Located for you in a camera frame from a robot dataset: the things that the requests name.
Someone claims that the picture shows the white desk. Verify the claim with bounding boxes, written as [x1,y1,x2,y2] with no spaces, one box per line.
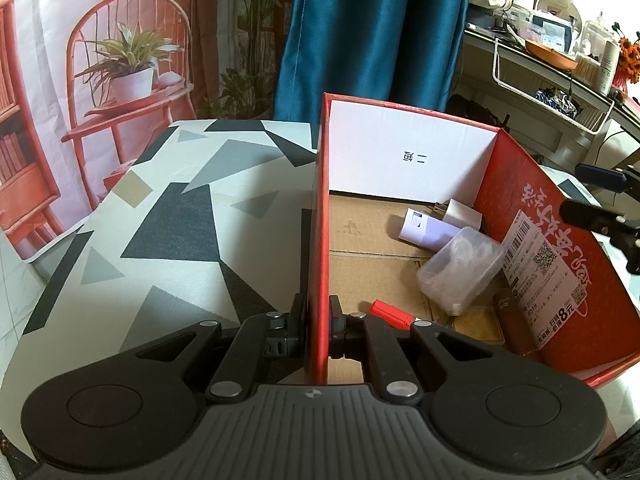
[462,24,640,162]

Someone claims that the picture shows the orange tray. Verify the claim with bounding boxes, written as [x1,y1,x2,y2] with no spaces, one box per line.
[524,37,577,69]

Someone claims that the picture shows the white wire basket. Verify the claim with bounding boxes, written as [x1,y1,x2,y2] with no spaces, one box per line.
[492,39,617,134]

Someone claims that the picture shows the red cardboard box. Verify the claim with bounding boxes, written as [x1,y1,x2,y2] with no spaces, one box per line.
[307,92,640,391]

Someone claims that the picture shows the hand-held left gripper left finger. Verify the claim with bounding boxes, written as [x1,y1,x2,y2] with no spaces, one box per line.
[135,293,309,406]

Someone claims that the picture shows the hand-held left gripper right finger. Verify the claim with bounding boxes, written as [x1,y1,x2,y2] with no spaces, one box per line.
[328,295,502,406]

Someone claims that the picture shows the labelled storage box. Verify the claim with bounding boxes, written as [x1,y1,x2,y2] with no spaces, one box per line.
[531,12,574,54]

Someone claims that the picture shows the gold glitter square case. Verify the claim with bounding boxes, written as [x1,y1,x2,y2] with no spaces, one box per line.
[452,305,506,346]

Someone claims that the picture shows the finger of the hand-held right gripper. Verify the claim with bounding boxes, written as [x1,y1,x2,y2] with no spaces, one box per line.
[559,198,640,276]
[574,158,640,194]

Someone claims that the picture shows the small purple white box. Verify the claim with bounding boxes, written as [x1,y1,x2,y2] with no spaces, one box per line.
[400,207,464,251]

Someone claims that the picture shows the teal curtain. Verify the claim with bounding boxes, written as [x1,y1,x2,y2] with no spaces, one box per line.
[272,0,477,127]

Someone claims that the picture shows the blue patterned cloth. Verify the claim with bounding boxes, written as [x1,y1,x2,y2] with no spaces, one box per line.
[534,88,584,117]

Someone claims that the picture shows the geometric patterned tablecloth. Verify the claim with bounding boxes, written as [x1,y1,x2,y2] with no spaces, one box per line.
[0,117,640,467]

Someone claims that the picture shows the white charger plug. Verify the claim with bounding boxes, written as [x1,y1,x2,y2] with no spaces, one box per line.
[432,198,484,234]

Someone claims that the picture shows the printed room backdrop cloth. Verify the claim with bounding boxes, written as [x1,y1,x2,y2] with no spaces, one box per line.
[0,0,297,262]

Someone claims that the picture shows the orange flowers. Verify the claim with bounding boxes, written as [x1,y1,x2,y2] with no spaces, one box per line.
[612,34,640,87]

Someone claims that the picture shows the clear plastic container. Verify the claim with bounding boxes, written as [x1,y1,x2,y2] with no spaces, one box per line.
[416,226,506,317]

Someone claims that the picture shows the red marker pen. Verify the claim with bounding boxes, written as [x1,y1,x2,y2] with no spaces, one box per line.
[369,299,424,330]

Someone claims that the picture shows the clear jar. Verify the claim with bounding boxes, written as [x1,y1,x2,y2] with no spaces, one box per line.
[581,19,617,57]

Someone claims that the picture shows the cotton swab container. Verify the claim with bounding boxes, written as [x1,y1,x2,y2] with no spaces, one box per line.
[574,54,614,94]

